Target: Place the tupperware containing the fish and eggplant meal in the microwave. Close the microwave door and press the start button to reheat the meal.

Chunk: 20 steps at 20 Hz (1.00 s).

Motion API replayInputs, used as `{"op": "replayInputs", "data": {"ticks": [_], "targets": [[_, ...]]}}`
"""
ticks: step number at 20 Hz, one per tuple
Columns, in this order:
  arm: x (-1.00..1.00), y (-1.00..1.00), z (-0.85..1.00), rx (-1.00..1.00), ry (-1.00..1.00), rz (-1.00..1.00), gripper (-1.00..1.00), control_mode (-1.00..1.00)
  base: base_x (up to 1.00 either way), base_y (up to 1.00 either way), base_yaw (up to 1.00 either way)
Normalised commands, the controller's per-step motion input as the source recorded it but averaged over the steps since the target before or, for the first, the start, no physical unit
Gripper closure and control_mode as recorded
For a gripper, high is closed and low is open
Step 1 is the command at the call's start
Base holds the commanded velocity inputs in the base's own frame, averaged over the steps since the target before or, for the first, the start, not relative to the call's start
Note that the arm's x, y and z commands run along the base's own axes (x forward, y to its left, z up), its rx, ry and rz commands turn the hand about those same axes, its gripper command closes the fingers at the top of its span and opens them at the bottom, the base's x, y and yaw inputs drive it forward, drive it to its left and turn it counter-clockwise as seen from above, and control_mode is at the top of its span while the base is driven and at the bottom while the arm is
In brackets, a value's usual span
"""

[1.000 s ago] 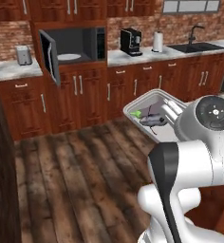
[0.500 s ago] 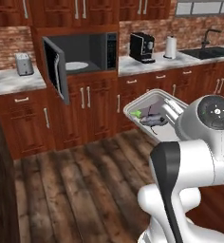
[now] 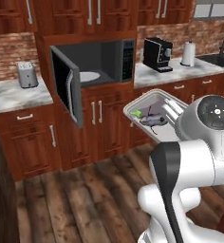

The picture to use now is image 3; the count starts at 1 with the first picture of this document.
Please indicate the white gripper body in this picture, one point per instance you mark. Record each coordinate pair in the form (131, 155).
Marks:
(172, 110)

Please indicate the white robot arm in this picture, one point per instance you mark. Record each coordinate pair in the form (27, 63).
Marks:
(196, 164)

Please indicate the grey fish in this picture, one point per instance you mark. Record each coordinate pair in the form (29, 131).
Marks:
(153, 120)

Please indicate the clear white tupperware container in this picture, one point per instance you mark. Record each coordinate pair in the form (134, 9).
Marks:
(139, 102)

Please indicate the eggplant with green stem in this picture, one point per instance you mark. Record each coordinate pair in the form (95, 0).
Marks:
(136, 113)

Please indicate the red-brown base cupboard door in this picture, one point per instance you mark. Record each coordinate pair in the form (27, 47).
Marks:
(28, 152)
(139, 136)
(209, 94)
(115, 133)
(82, 142)

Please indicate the grey microwave oven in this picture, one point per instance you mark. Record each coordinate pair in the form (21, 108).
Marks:
(112, 60)

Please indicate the white microwave turntable plate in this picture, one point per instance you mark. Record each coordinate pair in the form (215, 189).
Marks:
(88, 76)

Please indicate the microwave door with black window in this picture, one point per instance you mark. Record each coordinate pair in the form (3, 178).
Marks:
(61, 82)

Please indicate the red-brown drawer front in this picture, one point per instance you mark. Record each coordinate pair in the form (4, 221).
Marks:
(41, 115)
(218, 83)
(167, 87)

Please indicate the white paper towel roll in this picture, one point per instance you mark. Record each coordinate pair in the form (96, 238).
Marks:
(188, 54)

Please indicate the black coffee machine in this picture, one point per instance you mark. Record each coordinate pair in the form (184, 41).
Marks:
(156, 53)

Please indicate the dark sink basin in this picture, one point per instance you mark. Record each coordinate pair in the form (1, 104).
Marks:
(218, 59)

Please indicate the silver toaster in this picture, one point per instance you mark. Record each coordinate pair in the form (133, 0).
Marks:
(27, 75)

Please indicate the dark wooden cabinet side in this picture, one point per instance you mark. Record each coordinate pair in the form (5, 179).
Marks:
(1, 190)

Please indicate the red-brown wall cupboard door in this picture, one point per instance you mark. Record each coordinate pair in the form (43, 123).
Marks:
(117, 14)
(9, 15)
(147, 11)
(178, 11)
(66, 15)

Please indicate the window with grey frame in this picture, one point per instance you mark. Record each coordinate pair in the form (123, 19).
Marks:
(213, 9)

